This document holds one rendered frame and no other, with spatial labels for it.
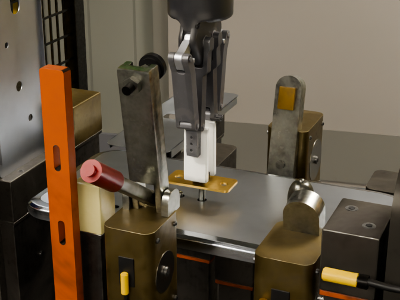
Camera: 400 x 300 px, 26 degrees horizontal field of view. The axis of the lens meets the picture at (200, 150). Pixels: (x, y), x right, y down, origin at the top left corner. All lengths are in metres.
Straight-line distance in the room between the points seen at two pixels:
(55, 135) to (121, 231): 0.13
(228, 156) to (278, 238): 0.44
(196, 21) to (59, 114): 0.18
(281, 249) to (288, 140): 0.37
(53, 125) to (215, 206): 0.24
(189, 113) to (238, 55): 2.50
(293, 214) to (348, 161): 2.72
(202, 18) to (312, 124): 0.30
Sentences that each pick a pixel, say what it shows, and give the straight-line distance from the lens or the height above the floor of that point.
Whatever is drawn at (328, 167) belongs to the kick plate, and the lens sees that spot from 3.57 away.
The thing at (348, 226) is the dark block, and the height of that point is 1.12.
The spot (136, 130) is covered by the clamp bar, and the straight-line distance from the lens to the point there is 0.88.
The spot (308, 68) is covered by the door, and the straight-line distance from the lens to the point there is 3.45.
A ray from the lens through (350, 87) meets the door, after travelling 3.45.
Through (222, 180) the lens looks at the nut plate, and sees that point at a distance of 1.06.
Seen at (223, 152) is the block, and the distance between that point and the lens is 1.27.
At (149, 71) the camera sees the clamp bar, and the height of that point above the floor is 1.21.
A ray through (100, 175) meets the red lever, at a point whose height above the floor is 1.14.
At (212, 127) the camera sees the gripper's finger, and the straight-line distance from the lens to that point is 1.04.
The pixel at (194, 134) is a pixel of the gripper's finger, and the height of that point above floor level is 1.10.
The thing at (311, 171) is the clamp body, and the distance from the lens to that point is 1.22.
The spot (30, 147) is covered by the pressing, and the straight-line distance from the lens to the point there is 1.21.
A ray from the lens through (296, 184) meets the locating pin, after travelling 1.01.
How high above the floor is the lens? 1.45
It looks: 22 degrees down
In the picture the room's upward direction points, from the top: straight up
